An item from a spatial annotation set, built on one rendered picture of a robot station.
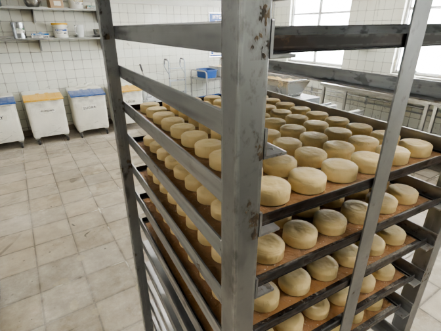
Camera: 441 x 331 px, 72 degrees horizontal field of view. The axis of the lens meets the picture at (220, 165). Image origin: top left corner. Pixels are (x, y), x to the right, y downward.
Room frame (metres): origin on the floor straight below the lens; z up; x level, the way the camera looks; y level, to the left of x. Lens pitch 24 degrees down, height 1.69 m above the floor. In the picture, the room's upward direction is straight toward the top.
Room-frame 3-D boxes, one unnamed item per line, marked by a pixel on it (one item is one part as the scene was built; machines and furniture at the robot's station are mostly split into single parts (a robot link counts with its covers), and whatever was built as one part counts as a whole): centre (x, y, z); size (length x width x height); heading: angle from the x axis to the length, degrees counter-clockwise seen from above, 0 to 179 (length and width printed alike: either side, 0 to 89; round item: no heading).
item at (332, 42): (0.64, -0.07, 1.68); 0.60 x 0.40 x 0.02; 29
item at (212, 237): (0.55, 0.10, 1.41); 0.64 x 0.03 x 0.03; 29
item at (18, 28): (5.02, 3.03, 1.67); 0.18 x 0.18 x 0.22
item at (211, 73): (6.35, 0.27, 0.87); 0.40 x 0.30 x 0.16; 36
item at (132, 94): (5.59, 1.75, 0.38); 0.64 x 0.54 x 0.77; 30
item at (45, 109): (4.89, 2.85, 0.38); 0.64 x 0.54 x 0.77; 33
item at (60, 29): (5.32, 2.55, 1.67); 0.25 x 0.24 x 0.21; 123
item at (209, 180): (0.55, 0.10, 1.50); 0.64 x 0.03 x 0.03; 29
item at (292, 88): (2.70, -0.48, 1.25); 0.56 x 0.29 x 0.14; 34
